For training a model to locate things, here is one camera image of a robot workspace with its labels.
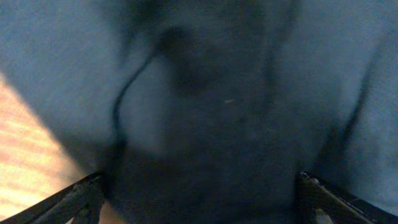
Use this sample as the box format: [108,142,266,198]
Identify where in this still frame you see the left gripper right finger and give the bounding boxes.
[295,172,397,224]

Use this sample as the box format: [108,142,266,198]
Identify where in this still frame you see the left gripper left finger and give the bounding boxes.
[1,174,105,224]

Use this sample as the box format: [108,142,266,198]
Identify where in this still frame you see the navy blue shorts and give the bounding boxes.
[1,0,397,223]

